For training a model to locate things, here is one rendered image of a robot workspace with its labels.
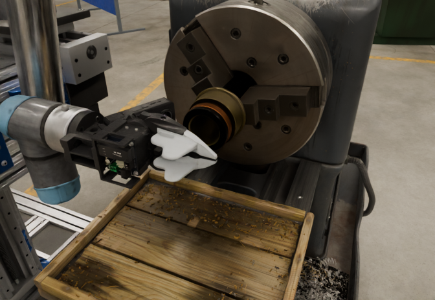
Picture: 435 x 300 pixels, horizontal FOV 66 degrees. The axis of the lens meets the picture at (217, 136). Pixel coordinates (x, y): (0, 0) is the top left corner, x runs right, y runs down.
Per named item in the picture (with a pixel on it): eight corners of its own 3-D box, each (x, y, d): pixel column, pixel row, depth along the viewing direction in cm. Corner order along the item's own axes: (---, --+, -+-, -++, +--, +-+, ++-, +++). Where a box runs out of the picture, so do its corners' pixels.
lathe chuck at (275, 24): (180, 120, 83) (188, -18, 66) (306, 162, 75) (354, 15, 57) (161, 138, 76) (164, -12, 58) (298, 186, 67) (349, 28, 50)
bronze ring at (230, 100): (200, 77, 58) (175, 98, 51) (252, 85, 55) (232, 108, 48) (202, 124, 63) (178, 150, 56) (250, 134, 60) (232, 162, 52)
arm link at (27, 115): (39, 127, 62) (25, 85, 58) (86, 140, 59) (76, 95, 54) (1, 150, 56) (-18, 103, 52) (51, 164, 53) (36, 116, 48)
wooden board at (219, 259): (147, 181, 75) (145, 166, 73) (311, 228, 63) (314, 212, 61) (39, 296, 52) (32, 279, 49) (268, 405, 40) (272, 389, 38)
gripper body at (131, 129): (135, 192, 46) (66, 171, 50) (167, 159, 53) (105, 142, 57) (127, 144, 42) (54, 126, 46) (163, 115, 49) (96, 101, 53)
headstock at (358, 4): (238, 63, 142) (242, -42, 121) (358, 80, 126) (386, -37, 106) (167, 129, 95) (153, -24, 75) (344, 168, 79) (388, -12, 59)
